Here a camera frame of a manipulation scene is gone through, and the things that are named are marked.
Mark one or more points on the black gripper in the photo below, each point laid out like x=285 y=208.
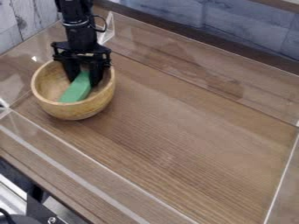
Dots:
x=82 y=48

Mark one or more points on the green rectangular block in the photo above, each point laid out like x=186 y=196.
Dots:
x=78 y=90

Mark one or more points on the wooden bowl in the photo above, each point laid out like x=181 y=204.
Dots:
x=49 y=85

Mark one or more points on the clear acrylic corner bracket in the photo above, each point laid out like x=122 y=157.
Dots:
x=109 y=34

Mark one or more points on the clear acrylic enclosure wall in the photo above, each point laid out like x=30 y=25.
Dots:
x=194 y=147

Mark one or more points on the black metal table bracket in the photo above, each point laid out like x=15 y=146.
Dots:
x=38 y=210

